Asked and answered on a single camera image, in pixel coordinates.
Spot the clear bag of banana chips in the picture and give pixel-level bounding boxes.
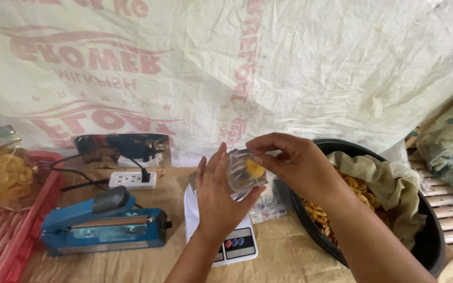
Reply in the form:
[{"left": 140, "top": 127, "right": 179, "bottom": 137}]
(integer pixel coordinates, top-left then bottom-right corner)
[{"left": 0, "top": 125, "right": 40, "bottom": 211}]

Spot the red plastic basket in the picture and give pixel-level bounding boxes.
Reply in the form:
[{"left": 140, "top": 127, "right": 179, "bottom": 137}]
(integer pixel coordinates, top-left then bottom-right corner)
[{"left": 0, "top": 151, "right": 65, "bottom": 283}]

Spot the rectangular mirror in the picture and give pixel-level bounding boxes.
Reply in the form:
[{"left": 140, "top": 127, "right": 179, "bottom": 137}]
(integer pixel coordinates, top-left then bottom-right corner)
[{"left": 72, "top": 133, "right": 172, "bottom": 170}]

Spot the brown paper table cover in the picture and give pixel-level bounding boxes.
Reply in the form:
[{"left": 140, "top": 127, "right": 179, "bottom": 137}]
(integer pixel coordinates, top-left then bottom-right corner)
[{"left": 19, "top": 167, "right": 453, "bottom": 283}]

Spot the white power strip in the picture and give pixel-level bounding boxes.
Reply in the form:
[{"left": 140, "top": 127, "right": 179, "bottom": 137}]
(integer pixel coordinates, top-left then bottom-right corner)
[{"left": 109, "top": 171, "right": 157, "bottom": 190}]

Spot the clear plastic pouch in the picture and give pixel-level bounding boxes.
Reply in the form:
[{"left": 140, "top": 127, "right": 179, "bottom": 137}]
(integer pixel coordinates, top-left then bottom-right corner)
[{"left": 189, "top": 149, "right": 269, "bottom": 201}]

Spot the black plug with cable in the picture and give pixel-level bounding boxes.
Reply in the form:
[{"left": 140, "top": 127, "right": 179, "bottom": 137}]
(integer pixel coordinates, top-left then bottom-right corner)
[{"left": 50, "top": 146, "right": 152, "bottom": 184}]

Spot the beige cloth liner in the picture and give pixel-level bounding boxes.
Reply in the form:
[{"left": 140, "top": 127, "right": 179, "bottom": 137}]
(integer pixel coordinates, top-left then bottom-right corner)
[{"left": 326, "top": 151, "right": 428, "bottom": 251}]

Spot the green patterned cloth bundle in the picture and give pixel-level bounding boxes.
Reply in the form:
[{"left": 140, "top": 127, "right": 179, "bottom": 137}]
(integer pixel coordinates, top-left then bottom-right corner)
[{"left": 416, "top": 75, "right": 453, "bottom": 199}]

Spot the pack of clear plastic bags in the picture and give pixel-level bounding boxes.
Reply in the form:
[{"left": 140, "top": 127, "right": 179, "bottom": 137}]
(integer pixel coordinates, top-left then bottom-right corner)
[{"left": 249, "top": 176, "right": 289, "bottom": 225}]

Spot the black plastic basin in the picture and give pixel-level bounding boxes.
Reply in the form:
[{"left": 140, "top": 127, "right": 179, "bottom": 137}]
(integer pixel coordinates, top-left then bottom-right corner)
[{"left": 289, "top": 138, "right": 447, "bottom": 278}]

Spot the white printed sack sheet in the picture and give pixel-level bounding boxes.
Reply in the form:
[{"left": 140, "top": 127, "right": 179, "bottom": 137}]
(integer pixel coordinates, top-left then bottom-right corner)
[{"left": 0, "top": 0, "right": 453, "bottom": 167}]

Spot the heap of banana chips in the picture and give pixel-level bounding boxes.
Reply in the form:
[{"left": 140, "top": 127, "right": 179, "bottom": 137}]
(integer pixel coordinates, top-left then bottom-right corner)
[{"left": 301, "top": 168, "right": 393, "bottom": 249}]

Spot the person's left hand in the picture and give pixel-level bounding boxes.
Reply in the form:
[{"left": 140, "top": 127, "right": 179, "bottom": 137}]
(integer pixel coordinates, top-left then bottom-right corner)
[{"left": 196, "top": 142, "right": 267, "bottom": 245}]

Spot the yellow banana chip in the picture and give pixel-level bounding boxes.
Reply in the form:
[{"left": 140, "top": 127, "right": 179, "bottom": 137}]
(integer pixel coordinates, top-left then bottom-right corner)
[{"left": 246, "top": 158, "right": 266, "bottom": 178}]

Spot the person's right hand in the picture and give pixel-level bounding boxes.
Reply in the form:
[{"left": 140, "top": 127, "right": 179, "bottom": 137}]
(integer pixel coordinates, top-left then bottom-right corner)
[{"left": 245, "top": 133, "right": 347, "bottom": 206}]

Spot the black power cable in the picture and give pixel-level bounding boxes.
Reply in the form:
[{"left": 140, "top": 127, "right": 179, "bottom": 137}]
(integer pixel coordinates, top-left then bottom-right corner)
[{"left": 49, "top": 167, "right": 110, "bottom": 193}]

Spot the blue impulse heat sealer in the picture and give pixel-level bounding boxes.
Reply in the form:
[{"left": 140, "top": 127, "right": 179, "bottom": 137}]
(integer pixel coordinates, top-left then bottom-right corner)
[{"left": 40, "top": 186, "right": 173, "bottom": 257}]

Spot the white digital kitchen scale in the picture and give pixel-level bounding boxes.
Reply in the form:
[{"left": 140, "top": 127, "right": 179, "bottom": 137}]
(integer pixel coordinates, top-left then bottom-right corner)
[{"left": 184, "top": 183, "right": 259, "bottom": 267}]

